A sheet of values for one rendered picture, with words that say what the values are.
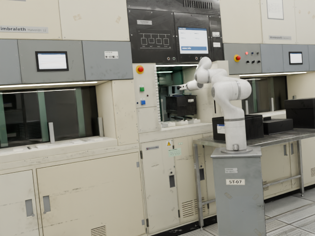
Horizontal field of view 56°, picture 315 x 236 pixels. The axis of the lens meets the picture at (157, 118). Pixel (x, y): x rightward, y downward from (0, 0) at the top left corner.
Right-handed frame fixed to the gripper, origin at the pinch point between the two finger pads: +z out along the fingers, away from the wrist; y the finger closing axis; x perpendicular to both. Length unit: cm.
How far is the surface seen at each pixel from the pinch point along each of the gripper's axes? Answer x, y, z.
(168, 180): -75, -38, -32
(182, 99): -11.7, -4.4, -9.0
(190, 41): 35.4, -7.9, -32.8
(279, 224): -121, 44, -66
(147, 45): 32, -47, -33
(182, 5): 64, -13, -33
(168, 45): 32, -29, -33
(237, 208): -76, -38, -110
